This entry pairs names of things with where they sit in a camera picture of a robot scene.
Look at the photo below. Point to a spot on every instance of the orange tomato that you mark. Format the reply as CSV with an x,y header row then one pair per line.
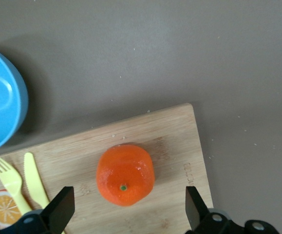
x,y
125,175

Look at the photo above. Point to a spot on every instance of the yellow-green plastic fork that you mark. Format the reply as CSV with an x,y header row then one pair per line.
x,y
11,182

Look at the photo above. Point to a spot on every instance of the wooden cutting board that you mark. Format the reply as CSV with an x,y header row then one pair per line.
x,y
174,146

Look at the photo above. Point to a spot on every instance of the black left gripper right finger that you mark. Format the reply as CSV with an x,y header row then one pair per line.
x,y
196,209

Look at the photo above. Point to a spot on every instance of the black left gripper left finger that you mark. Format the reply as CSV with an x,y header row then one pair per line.
x,y
58,212

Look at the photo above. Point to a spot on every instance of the yellow-green plastic knife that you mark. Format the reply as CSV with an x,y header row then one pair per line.
x,y
33,175

